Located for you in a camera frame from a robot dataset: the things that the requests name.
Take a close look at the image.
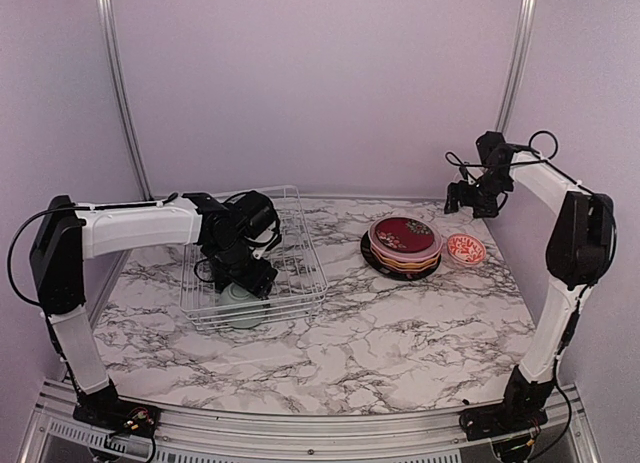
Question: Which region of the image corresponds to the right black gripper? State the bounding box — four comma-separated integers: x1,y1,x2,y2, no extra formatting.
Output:
445,169,514,217

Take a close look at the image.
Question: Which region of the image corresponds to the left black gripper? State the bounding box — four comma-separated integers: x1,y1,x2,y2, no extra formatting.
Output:
210,235,278,297

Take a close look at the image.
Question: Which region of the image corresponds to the red patterned white bowl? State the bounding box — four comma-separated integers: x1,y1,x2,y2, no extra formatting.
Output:
446,233,487,266

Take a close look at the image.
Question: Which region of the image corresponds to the dark brown plate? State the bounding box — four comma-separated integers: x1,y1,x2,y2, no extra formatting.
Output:
373,217,435,253

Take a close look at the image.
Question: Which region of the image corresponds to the pink plate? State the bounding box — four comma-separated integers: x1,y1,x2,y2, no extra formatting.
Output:
368,219,443,262

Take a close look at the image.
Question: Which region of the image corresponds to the yellow polka dot plate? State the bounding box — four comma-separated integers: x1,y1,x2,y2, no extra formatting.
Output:
371,249,441,273

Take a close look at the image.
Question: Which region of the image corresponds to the black striped plate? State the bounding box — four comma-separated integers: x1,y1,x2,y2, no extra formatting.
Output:
360,233,442,281

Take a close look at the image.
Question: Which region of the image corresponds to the maroon polka dot plate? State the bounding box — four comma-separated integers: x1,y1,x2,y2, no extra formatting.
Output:
363,254,442,276

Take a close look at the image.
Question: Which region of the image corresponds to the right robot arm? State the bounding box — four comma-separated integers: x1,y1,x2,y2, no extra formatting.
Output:
445,155,617,431

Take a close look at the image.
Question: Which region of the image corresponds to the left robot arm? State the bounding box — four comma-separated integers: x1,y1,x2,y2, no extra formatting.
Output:
29,190,282,428

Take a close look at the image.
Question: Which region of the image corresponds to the pale green bowl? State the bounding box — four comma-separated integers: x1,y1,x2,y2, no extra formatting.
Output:
218,283,266,329

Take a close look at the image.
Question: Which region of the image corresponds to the dark green mug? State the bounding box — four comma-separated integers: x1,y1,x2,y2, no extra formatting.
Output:
199,261,228,293

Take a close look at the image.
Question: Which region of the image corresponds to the white wire dish rack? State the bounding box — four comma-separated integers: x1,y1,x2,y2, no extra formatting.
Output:
179,185,327,331

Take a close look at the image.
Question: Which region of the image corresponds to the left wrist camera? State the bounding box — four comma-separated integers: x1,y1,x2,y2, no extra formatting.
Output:
223,190,282,258

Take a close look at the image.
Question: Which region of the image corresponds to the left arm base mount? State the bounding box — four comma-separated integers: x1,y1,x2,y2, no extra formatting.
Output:
73,400,160,438

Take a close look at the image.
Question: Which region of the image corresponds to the right aluminium frame post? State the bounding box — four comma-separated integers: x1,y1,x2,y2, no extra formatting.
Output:
495,0,537,134

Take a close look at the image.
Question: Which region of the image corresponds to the aluminium frame post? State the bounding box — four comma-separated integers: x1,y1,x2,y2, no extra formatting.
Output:
495,0,537,134
97,0,153,200

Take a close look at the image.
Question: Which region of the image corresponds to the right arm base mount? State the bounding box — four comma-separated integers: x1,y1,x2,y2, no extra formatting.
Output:
459,403,548,441

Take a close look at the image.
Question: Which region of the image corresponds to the front aluminium rail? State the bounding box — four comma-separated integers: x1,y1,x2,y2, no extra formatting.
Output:
17,380,601,462

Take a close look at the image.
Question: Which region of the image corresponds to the left aluminium frame post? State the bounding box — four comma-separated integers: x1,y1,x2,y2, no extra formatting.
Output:
97,0,153,200

